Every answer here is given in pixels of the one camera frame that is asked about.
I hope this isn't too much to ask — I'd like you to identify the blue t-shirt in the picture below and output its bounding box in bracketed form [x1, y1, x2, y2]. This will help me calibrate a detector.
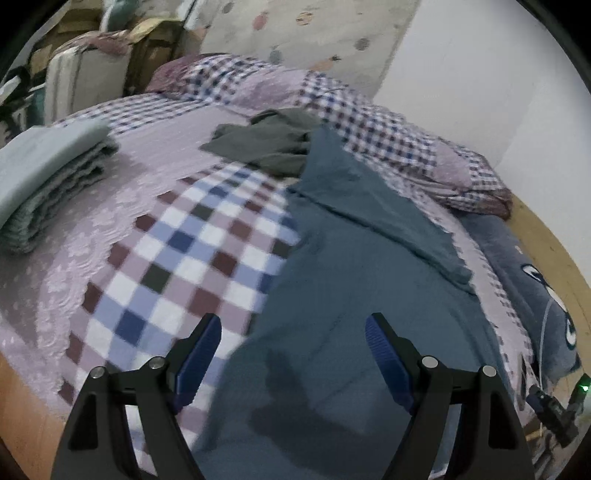
[194, 126, 503, 479]

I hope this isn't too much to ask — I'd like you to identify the blue cartoon pillow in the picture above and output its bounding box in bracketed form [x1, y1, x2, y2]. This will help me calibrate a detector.
[457, 213, 581, 385]

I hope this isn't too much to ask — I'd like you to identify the checkered bed sheet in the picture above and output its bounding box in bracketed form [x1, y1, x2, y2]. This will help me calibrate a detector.
[0, 91, 541, 480]

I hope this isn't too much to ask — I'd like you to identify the folded light green towel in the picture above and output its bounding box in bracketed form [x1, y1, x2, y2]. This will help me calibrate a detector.
[1, 119, 119, 254]

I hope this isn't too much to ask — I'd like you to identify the checkered quilt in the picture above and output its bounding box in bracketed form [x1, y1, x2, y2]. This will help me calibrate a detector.
[146, 54, 512, 219]

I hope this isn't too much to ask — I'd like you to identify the dark green garment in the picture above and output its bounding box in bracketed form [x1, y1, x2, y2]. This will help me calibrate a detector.
[201, 108, 322, 178]

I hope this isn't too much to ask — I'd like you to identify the plush toy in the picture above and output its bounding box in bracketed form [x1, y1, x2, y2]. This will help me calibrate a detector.
[99, 0, 140, 32]

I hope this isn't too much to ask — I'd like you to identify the fruit pattern wall mat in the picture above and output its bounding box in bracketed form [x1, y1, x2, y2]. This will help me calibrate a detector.
[188, 0, 420, 97]

